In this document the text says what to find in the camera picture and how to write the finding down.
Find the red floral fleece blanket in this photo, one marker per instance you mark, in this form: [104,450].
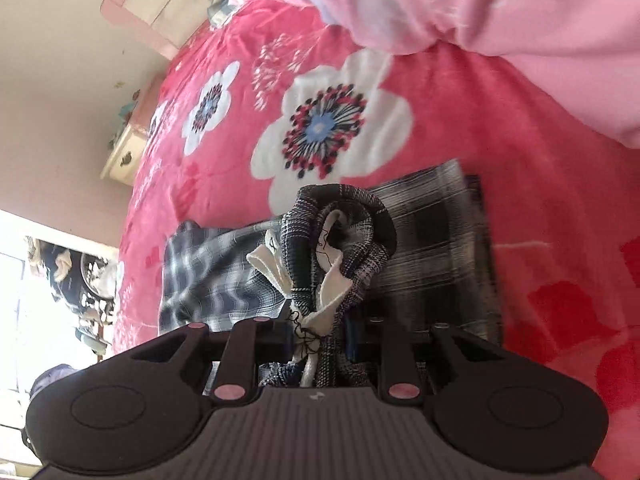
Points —
[509,212]

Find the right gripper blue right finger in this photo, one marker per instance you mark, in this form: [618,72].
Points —
[354,340]

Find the wheelchair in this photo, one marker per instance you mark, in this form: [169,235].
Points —
[85,283]

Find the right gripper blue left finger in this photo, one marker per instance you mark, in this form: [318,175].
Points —
[285,332]

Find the pink grey floral duvet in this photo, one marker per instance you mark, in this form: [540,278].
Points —
[583,53]

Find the cream bedside nightstand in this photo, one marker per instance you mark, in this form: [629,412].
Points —
[123,162]

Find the cream canvas tote bag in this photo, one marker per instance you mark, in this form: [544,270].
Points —
[306,268]

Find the black white plaid shirt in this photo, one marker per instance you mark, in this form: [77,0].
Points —
[415,249]

